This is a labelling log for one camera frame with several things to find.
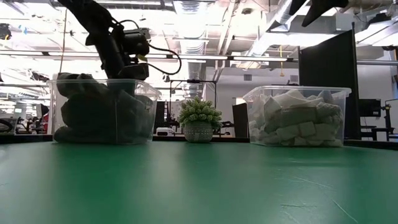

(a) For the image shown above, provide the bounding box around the black ceiling spotlight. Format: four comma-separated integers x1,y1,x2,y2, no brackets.
0,23,12,40

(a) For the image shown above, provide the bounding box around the black background monitor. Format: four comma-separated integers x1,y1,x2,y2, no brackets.
358,98,382,118

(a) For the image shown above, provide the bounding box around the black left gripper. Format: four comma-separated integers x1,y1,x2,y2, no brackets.
95,37,150,96

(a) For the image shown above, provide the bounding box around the dark cabinet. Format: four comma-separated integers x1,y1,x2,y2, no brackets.
232,102,249,138

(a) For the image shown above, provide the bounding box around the green artificial potted plant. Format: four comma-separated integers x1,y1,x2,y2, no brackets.
177,96,223,144

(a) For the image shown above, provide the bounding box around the white plain towel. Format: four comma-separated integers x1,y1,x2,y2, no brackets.
264,89,326,110

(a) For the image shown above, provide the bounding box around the dark gray plain towel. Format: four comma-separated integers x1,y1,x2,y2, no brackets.
54,90,125,144
118,90,155,144

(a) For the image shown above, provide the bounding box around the clear plastic bin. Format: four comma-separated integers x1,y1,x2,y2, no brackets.
47,78,162,146
243,86,352,147

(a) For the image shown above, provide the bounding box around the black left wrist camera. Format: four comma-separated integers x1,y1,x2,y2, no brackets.
121,27,152,57

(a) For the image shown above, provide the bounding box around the white red-grid towel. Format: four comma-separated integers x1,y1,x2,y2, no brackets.
248,121,345,147

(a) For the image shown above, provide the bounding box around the black equipment stand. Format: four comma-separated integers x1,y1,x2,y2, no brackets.
381,98,398,141

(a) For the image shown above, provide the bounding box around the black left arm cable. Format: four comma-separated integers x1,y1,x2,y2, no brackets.
119,19,182,75

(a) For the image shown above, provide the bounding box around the person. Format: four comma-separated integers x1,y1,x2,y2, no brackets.
39,103,50,135

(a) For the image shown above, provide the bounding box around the yellow cable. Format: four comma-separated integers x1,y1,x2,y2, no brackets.
58,9,69,74

